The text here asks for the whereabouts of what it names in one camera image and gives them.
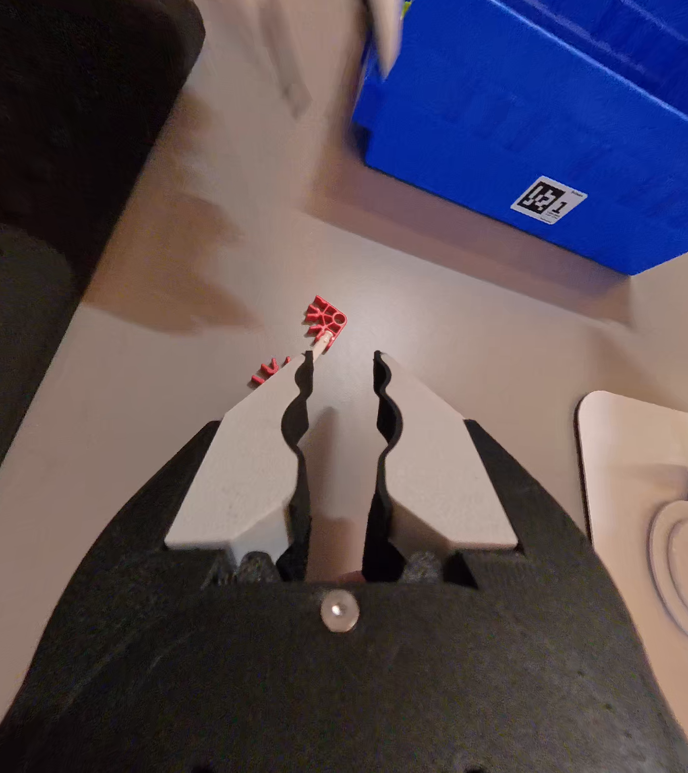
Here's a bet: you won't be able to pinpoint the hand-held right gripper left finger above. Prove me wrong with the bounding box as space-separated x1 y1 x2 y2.
164 352 316 582

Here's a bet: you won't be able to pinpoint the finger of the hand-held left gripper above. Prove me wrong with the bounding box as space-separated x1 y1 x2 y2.
369 0 408 78

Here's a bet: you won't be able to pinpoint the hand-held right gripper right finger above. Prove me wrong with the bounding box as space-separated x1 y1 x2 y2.
362 350 519 582

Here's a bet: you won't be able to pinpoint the red fan connector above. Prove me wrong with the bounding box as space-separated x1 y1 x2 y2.
305 295 348 351
250 356 292 387

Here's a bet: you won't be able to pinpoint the blue plastic bin white tag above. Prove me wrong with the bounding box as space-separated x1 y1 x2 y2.
351 0 688 275

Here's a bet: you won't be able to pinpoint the white document stand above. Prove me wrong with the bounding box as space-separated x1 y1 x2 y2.
575 389 688 773

